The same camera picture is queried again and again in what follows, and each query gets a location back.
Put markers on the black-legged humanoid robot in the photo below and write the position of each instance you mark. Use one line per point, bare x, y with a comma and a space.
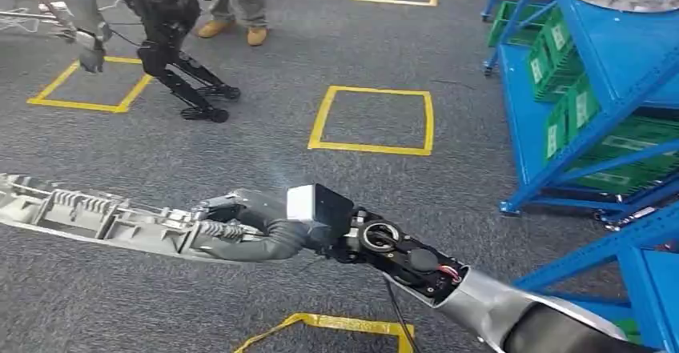
164, 16

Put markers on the tan work shoe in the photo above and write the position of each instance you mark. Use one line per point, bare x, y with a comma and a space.
215, 28
257, 36

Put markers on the pale plastic car trim part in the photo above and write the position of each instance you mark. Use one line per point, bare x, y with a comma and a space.
79, 215

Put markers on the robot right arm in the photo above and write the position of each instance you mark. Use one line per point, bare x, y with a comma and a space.
477, 303

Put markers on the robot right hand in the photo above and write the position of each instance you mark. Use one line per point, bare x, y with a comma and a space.
276, 244

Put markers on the humanoid robot grey hand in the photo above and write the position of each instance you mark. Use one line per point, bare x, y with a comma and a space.
91, 59

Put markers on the humanoid robot silver arm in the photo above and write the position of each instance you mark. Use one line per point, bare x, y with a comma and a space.
85, 6

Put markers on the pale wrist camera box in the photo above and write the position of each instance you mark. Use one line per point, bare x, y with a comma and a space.
318, 207

